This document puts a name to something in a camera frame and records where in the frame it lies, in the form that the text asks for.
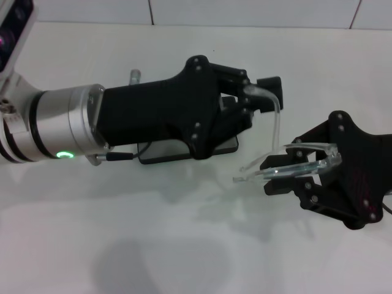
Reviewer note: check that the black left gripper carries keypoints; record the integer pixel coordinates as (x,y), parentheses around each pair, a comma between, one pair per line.
(159,113)

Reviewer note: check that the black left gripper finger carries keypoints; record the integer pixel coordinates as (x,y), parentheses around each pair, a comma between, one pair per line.
(269,82)

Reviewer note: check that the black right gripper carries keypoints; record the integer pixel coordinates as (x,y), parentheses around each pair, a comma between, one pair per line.
(361,171)

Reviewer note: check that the clear white glasses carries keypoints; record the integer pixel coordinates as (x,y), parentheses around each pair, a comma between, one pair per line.
(332,156)

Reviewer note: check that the black glasses case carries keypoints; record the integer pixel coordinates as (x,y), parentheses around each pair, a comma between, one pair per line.
(159,157)

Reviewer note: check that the clear left gripper connector stub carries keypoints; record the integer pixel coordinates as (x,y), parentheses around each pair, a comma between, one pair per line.
(134,76)

